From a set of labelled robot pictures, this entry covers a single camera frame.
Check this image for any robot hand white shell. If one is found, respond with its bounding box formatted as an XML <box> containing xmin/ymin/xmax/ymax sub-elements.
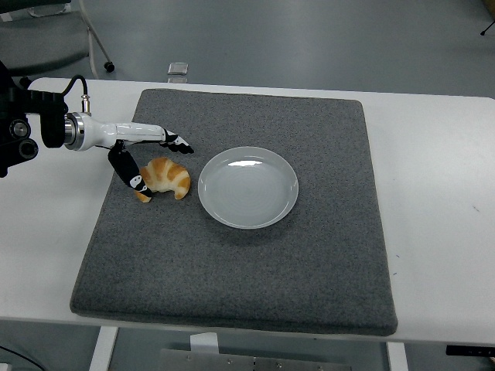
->
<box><xmin>79</xmin><ymin>112</ymin><xmax>195</xmax><ymax>199</ymax></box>

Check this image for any croissant bread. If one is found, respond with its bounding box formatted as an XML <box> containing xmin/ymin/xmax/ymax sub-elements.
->
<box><xmin>133</xmin><ymin>156</ymin><xmax>192</xmax><ymax>203</ymax></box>

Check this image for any round pale grey plate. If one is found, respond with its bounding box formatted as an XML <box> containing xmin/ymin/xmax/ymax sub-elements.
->
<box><xmin>197</xmin><ymin>145</ymin><xmax>300</xmax><ymax>230</ymax></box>

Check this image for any grey felt mat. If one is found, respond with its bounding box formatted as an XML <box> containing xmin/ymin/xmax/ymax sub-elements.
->
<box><xmin>69</xmin><ymin>88</ymin><xmax>399</xmax><ymax>336</ymax></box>

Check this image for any white table leg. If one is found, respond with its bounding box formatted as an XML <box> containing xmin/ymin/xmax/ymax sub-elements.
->
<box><xmin>385</xmin><ymin>342</ymin><xmax>409</xmax><ymax>371</ymax></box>
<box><xmin>87</xmin><ymin>326</ymin><xmax>119</xmax><ymax>371</ymax></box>

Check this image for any black bar under table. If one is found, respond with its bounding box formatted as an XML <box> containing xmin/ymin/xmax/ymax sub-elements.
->
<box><xmin>445</xmin><ymin>344</ymin><xmax>495</xmax><ymax>357</ymax></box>

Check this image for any black floor cable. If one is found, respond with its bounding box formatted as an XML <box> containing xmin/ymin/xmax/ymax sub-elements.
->
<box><xmin>0</xmin><ymin>345</ymin><xmax>38</xmax><ymax>371</ymax></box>

